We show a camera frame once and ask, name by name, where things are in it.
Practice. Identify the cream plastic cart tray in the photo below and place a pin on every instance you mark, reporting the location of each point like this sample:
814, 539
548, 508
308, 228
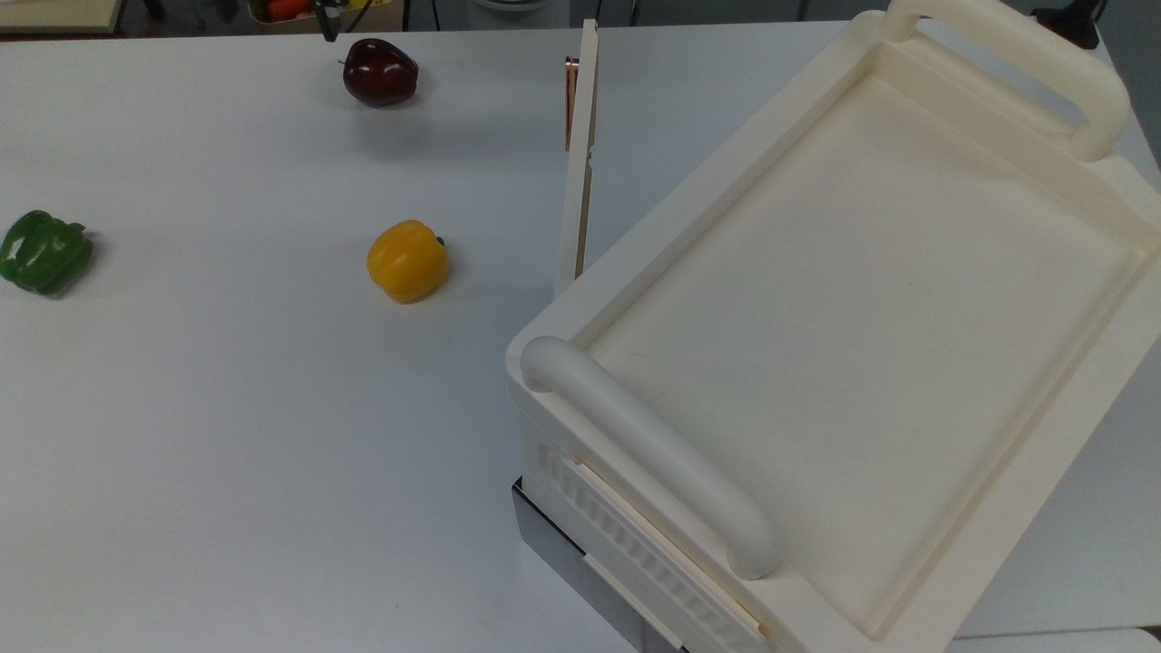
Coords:
871, 363

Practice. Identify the green bell pepper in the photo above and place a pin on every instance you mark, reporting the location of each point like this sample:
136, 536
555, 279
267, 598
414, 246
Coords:
43, 252

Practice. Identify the yellow basket of vegetables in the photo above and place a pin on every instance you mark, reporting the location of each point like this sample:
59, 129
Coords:
299, 16

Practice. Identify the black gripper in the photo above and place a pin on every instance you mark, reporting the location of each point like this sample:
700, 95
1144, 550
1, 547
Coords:
328, 6

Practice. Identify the yellow bell pepper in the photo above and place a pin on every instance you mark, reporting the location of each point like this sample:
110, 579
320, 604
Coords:
407, 261

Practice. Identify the cream cabinet door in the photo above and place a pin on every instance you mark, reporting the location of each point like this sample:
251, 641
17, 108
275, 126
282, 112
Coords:
578, 172

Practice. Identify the wooden board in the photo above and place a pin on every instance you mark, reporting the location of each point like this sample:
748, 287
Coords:
59, 14

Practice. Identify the black stand foot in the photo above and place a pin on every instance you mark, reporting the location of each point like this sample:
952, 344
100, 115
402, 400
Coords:
1075, 23

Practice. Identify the dark red apple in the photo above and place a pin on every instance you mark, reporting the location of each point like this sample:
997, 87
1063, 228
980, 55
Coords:
380, 73

